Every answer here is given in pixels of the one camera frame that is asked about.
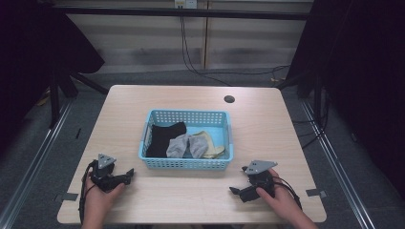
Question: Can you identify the black stand leg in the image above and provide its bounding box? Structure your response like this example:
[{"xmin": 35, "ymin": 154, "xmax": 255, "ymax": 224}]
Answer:
[
  {"xmin": 70, "ymin": 72, "xmax": 110, "ymax": 95},
  {"xmin": 48, "ymin": 71, "xmax": 62, "ymax": 130}
]

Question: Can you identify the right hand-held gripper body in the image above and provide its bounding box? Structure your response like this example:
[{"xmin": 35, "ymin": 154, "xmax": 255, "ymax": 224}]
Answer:
[{"xmin": 240, "ymin": 159, "xmax": 279, "ymax": 204}]

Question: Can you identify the black sock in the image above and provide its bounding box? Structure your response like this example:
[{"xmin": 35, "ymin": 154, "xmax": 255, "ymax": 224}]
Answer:
[{"xmin": 145, "ymin": 121, "xmax": 188, "ymax": 158}]

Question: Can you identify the person's left hand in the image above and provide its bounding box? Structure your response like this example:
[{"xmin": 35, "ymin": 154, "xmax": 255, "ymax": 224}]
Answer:
[{"xmin": 81, "ymin": 171, "xmax": 126, "ymax": 225}]

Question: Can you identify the black horizontal frame bar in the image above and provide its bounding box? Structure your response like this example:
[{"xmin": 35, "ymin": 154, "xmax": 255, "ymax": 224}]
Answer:
[{"xmin": 51, "ymin": 5, "xmax": 315, "ymax": 21}]

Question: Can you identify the black floor cable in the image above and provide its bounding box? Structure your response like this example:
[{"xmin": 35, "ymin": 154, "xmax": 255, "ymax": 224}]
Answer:
[{"xmin": 291, "ymin": 92, "xmax": 330, "ymax": 151}]

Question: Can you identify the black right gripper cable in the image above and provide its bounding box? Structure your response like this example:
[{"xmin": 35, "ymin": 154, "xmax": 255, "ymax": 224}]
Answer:
[{"xmin": 272, "ymin": 176, "xmax": 303, "ymax": 211}]

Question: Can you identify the light blue plastic basket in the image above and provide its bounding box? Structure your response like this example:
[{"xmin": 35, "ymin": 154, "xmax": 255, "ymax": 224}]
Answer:
[{"xmin": 138, "ymin": 109, "xmax": 235, "ymax": 172}]

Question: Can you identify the person's right hand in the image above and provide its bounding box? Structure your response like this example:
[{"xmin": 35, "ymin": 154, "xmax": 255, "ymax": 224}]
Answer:
[{"xmin": 255, "ymin": 168, "xmax": 304, "ymax": 221}]

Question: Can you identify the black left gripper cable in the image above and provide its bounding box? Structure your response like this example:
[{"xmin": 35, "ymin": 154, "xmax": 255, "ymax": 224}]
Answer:
[{"xmin": 77, "ymin": 159, "xmax": 97, "ymax": 224}]

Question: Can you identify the metal floor rail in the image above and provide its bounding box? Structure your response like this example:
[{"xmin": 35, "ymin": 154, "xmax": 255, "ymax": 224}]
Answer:
[
  {"xmin": 0, "ymin": 100, "xmax": 73, "ymax": 229},
  {"xmin": 299, "ymin": 98, "xmax": 376, "ymax": 229}
]

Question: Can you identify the grey sock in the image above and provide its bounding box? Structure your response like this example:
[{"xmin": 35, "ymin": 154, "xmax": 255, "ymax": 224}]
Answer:
[{"xmin": 165, "ymin": 133, "xmax": 210, "ymax": 159}]

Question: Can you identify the black hanging wall cable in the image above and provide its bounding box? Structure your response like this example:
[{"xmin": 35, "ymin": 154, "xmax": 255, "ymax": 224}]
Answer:
[{"xmin": 179, "ymin": 14, "xmax": 291, "ymax": 88}]

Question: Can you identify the beige sock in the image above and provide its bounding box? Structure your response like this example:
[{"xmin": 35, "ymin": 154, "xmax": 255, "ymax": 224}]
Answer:
[{"xmin": 190, "ymin": 130, "xmax": 226, "ymax": 160}]

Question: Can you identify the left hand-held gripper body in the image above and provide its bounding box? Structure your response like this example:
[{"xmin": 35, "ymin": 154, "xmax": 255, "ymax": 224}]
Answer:
[{"xmin": 90, "ymin": 154, "xmax": 129, "ymax": 193}]

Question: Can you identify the black curtain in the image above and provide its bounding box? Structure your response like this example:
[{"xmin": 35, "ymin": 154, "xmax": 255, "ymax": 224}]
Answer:
[
  {"xmin": 0, "ymin": 0, "xmax": 106, "ymax": 154},
  {"xmin": 285, "ymin": 0, "xmax": 405, "ymax": 198}
]

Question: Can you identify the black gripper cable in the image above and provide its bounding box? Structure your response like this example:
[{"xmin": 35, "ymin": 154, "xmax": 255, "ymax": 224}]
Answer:
[
  {"xmin": 77, "ymin": 159, "xmax": 97, "ymax": 224},
  {"xmin": 272, "ymin": 176, "xmax": 303, "ymax": 211}
]

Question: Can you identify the grey tape strip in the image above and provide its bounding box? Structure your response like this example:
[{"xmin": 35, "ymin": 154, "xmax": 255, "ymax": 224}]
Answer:
[
  {"xmin": 305, "ymin": 188, "xmax": 328, "ymax": 198},
  {"xmin": 53, "ymin": 192, "xmax": 79, "ymax": 203}
]

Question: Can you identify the white wall socket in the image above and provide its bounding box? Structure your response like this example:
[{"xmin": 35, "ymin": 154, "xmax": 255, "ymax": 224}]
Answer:
[{"xmin": 173, "ymin": 0, "xmax": 199, "ymax": 10}]

